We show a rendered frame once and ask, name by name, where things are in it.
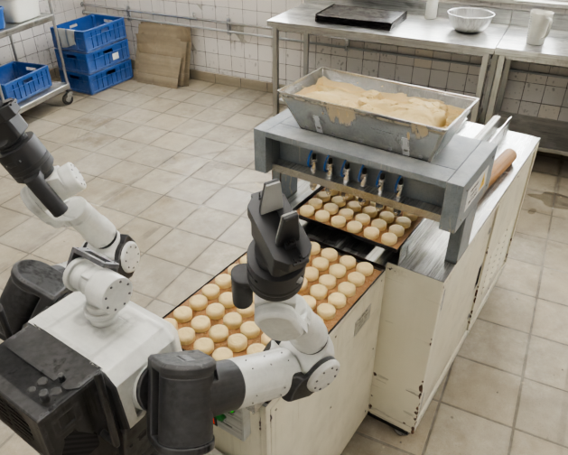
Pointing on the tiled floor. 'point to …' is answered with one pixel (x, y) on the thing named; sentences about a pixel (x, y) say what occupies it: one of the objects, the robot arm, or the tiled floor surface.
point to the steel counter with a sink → (499, 40)
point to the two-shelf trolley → (17, 60)
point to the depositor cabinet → (438, 291)
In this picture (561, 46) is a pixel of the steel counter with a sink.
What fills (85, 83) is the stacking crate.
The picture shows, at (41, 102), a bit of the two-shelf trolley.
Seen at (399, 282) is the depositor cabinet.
